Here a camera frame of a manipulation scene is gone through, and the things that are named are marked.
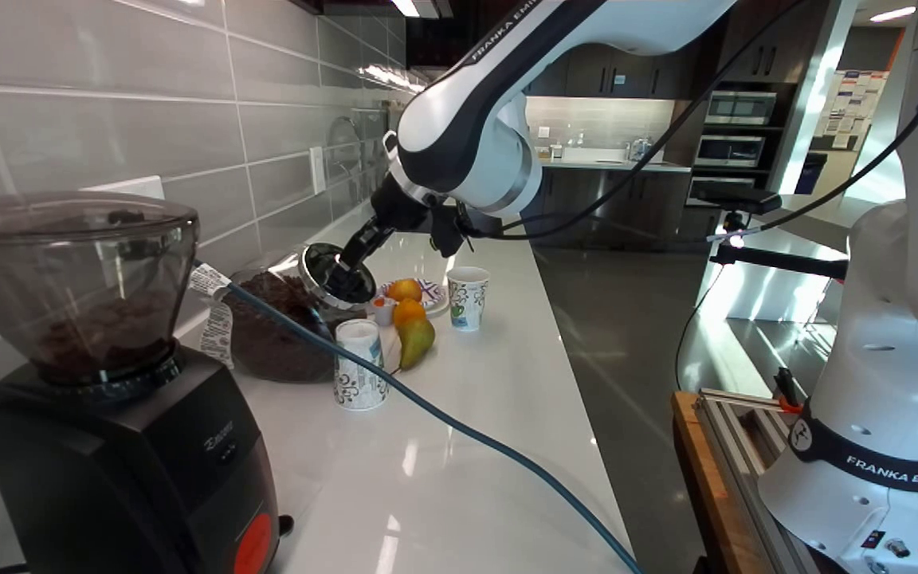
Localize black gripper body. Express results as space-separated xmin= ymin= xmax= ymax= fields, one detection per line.
xmin=371 ymin=178 xmax=499 ymax=254

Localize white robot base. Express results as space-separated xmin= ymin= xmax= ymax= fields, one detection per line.
xmin=759 ymin=12 xmax=918 ymax=574

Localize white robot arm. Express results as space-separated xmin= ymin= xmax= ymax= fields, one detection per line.
xmin=331 ymin=0 xmax=735 ymax=270

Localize glass coffee jug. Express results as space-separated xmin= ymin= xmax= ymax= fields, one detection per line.
xmin=224 ymin=261 xmax=374 ymax=383

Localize black coffee grinder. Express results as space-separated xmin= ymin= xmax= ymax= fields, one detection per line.
xmin=0 ymin=192 xmax=280 ymax=574

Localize orange fruit on plate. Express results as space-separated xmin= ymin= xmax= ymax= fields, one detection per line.
xmin=384 ymin=278 xmax=424 ymax=300

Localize far white patterned cup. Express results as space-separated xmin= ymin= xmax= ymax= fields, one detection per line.
xmin=447 ymin=269 xmax=489 ymax=330

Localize white patterned cup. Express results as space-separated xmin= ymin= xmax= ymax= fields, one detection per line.
xmin=447 ymin=269 xmax=489 ymax=330
xmin=336 ymin=318 xmax=389 ymax=410

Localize small white plate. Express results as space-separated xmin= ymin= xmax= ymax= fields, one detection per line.
xmin=374 ymin=278 xmax=449 ymax=316

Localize yellow green pear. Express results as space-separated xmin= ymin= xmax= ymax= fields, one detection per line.
xmin=397 ymin=318 xmax=436 ymax=368

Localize near white patterned cup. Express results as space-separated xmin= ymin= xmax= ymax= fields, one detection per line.
xmin=336 ymin=318 xmax=389 ymax=410

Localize wooden table edge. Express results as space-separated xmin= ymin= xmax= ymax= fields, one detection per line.
xmin=673 ymin=392 xmax=772 ymax=574

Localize wall outlet plate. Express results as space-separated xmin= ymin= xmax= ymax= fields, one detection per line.
xmin=308 ymin=147 xmax=329 ymax=194

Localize blue cable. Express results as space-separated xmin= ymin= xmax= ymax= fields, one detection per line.
xmin=193 ymin=261 xmax=647 ymax=574

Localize built-in wall ovens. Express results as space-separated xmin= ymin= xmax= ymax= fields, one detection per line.
xmin=691 ymin=86 xmax=779 ymax=203

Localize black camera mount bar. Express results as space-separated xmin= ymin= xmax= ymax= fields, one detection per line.
xmin=710 ymin=211 xmax=848 ymax=281

